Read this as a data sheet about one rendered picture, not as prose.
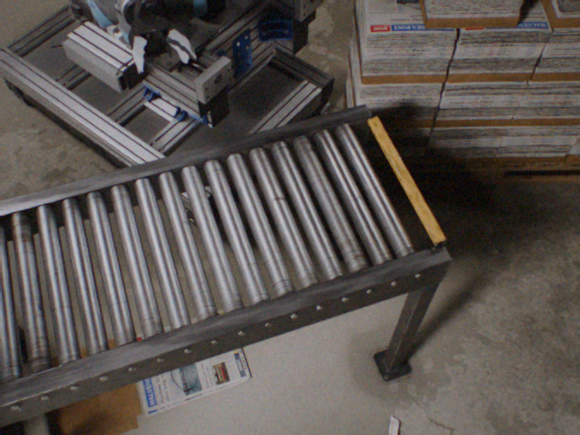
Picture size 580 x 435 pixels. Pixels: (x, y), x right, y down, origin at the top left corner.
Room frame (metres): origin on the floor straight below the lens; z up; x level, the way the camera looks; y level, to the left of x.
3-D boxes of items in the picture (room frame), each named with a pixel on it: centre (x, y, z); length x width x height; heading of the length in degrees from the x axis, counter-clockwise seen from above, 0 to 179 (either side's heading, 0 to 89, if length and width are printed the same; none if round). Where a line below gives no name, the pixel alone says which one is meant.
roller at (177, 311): (0.76, 0.33, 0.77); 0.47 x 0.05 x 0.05; 19
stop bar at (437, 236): (0.97, -0.31, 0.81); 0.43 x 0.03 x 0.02; 19
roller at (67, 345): (0.68, 0.57, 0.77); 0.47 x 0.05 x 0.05; 19
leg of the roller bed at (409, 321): (0.74, -0.37, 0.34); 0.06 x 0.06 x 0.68; 19
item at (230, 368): (0.76, 0.36, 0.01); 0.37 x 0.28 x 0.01; 109
